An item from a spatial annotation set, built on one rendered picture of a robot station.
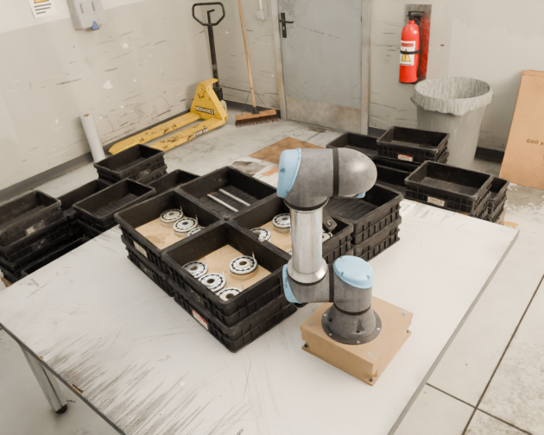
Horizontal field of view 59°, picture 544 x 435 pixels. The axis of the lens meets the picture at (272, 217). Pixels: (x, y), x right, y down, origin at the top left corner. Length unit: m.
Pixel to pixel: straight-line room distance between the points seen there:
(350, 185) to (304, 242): 0.23
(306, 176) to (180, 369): 0.83
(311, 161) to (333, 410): 0.74
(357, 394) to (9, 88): 3.96
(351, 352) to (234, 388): 0.38
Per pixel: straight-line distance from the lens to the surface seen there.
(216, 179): 2.31
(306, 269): 1.37
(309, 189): 1.14
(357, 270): 1.43
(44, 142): 4.96
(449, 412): 2.42
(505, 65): 4.26
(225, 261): 1.84
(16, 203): 3.36
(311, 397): 1.53
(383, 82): 4.68
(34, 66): 4.84
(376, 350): 1.52
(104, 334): 1.89
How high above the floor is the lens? 1.92
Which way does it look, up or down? 32 degrees down
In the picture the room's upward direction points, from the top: 6 degrees counter-clockwise
